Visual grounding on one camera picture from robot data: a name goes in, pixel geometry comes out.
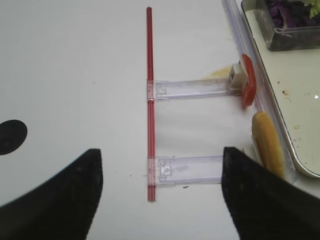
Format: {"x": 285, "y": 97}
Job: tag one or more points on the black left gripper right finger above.
{"x": 262, "y": 205}

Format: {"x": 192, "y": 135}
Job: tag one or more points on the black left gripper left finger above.
{"x": 62, "y": 208}

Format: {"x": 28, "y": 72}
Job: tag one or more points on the upright tomato slices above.
{"x": 249, "y": 92}

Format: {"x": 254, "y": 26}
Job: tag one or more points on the upright bun half left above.
{"x": 268, "y": 143}

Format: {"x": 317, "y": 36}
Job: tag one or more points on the black round table hole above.
{"x": 13, "y": 133}

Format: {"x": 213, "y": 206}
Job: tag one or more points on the left clear long divider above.
{"x": 263, "y": 101}

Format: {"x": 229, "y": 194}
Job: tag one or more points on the white pusher block upper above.
{"x": 238, "y": 77}

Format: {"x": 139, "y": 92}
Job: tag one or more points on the metal tray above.
{"x": 293, "y": 78}

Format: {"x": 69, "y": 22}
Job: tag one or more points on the clear plastic food container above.
{"x": 278, "y": 39}

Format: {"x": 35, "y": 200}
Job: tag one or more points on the purple cabbage pile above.
{"x": 287, "y": 14}

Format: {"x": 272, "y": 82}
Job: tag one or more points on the left red strip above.
{"x": 151, "y": 133}

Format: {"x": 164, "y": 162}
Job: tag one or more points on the clear rail holding bun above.
{"x": 174, "y": 170}

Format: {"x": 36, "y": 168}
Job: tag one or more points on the clear rail holding tomato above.
{"x": 186, "y": 89}

